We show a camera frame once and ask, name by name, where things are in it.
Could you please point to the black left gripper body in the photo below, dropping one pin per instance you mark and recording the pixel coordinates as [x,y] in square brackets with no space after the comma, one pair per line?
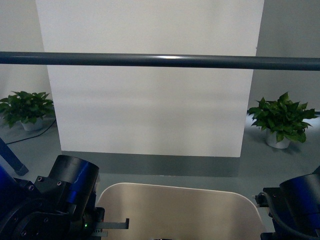
[91,216]

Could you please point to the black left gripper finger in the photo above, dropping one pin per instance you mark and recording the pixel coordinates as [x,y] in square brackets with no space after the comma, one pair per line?
[101,228]

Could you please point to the beige plastic laundry hamper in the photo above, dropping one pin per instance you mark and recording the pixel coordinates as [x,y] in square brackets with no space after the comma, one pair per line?
[179,213]

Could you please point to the black blue left robot arm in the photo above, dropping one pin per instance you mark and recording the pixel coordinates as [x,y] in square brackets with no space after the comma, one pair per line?
[61,206]

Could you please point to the black blue right robot arm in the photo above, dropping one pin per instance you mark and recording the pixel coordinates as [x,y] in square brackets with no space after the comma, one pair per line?
[294,208]

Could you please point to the left hanger rack leg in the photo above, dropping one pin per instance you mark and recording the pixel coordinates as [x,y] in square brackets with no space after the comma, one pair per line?
[7,154]

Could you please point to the left potted green plant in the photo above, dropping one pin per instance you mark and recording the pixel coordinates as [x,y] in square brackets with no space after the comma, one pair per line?
[26,107]

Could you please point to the potted green plant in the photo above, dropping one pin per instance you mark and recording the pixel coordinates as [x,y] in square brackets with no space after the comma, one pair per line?
[283,118]
[26,107]

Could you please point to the right potted green plant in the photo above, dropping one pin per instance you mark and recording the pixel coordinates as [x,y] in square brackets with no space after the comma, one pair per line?
[283,118]

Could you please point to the dark grey hanger rail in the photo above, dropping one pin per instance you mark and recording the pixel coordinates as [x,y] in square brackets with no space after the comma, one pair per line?
[160,60]

